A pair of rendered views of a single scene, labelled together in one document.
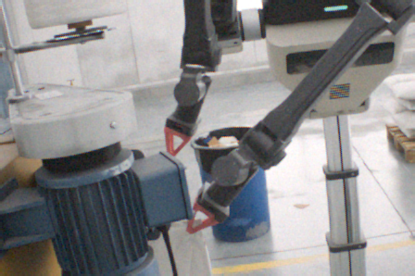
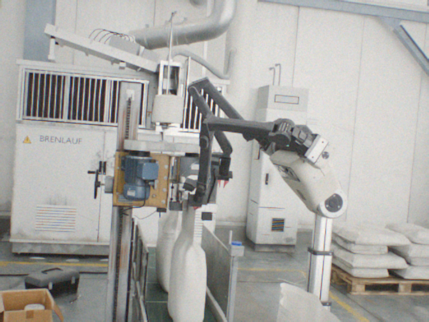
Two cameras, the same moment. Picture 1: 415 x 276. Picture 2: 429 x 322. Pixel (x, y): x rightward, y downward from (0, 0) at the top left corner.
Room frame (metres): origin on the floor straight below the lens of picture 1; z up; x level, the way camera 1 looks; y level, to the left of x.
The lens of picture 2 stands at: (0.50, -2.76, 1.50)
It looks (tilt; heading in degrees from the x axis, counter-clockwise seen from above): 3 degrees down; 77
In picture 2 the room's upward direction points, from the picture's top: 5 degrees clockwise
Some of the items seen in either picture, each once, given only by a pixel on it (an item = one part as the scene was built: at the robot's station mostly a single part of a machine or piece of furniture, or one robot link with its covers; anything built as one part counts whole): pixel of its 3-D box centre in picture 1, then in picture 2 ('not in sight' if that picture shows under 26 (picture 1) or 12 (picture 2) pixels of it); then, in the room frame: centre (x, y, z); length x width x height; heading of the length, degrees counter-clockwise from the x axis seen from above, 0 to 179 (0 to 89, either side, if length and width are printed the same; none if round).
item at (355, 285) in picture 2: not in sight; (383, 276); (3.66, 2.39, 0.07); 1.20 x 0.82 x 0.14; 1
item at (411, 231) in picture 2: not in sight; (413, 233); (3.99, 2.41, 0.56); 0.67 x 0.43 x 0.15; 89
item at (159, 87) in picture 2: not in sight; (166, 98); (1.20, 2.84, 1.82); 0.51 x 0.27 x 0.71; 89
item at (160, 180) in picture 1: (158, 195); (147, 172); (0.79, 0.15, 1.25); 0.10 x 0.08 x 0.12; 24
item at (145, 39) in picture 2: not in sight; (122, 41); (0.70, 3.01, 2.38); 1.53 x 0.53 x 0.61; 179
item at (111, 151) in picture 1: (81, 151); (139, 153); (0.74, 0.25, 1.35); 0.12 x 0.12 x 0.04
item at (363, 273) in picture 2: not in sight; (356, 264); (3.31, 2.37, 0.20); 0.66 x 0.44 x 0.12; 89
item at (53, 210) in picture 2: not in sight; (119, 162); (0.79, 3.65, 1.05); 2.28 x 1.16 x 2.09; 179
